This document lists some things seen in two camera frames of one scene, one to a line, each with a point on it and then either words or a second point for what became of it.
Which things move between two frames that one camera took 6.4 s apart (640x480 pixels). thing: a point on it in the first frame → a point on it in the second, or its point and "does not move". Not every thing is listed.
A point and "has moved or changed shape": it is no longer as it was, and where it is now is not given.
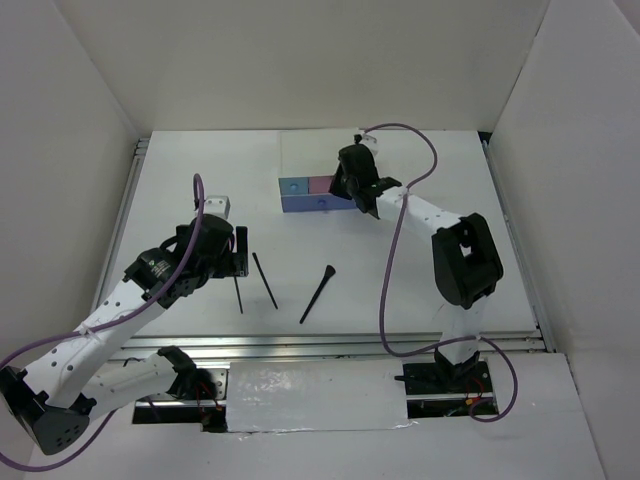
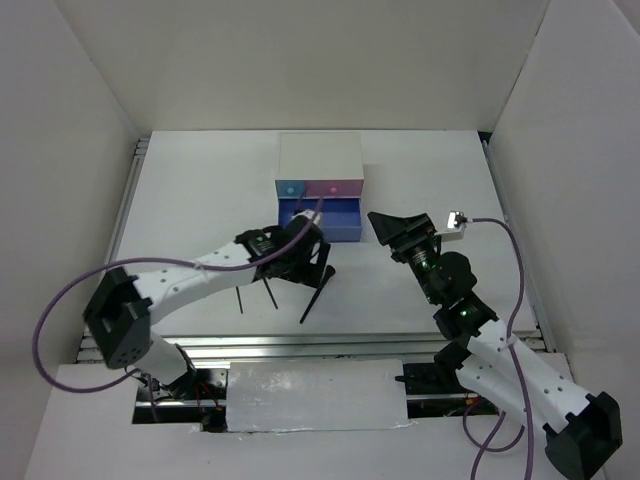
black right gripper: (337, 186) → (420, 229)
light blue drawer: (294, 186) does not move
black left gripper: (234, 263) → (309, 273)
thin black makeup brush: (260, 269) does not move
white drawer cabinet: (313, 153) does not move
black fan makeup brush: (329, 271) does not move
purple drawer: (316, 203) has moved or changed shape
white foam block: (315, 395) does not move
